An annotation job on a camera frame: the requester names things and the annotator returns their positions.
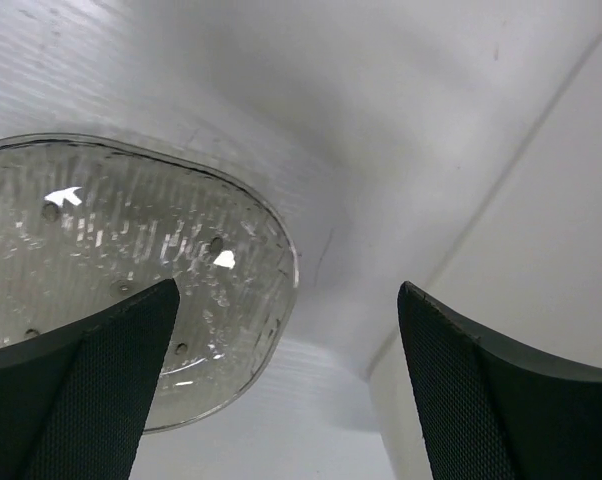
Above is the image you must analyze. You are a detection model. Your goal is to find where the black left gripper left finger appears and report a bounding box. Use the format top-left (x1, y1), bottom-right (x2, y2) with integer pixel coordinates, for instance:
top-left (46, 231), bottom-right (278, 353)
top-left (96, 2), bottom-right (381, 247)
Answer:
top-left (0, 279), bottom-right (180, 479)

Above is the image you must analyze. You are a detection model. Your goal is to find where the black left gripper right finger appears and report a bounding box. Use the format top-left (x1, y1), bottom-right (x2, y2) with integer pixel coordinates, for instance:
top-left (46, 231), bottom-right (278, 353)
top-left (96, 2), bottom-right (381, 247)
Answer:
top-left (397, 282), bottom-right (602, 479)

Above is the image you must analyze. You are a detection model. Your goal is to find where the clear glass plate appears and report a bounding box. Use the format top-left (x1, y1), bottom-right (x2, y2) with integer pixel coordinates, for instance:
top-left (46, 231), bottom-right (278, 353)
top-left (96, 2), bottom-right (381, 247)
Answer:
top-left (0, 134), bottom-right (299, 433)

